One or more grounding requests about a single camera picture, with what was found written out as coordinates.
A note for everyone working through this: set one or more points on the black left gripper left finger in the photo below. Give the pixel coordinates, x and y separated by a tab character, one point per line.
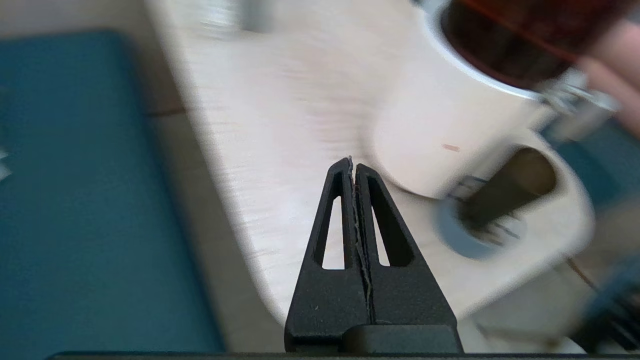
325	300

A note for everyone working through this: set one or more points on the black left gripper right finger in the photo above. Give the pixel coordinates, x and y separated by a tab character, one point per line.
410	300

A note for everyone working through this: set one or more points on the black plastic cup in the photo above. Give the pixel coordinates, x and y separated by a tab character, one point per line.
505	192

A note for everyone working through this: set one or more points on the silver dispenser tap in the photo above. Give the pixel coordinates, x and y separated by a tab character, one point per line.
575	105

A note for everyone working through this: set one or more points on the dark blue seat cushion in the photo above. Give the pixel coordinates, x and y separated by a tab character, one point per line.
75	200
600	165

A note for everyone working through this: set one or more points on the pink bolster cushion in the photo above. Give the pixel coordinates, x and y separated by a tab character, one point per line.
617	75

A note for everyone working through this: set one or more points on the crumpled white tissue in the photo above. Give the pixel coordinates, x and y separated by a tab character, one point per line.
4	167

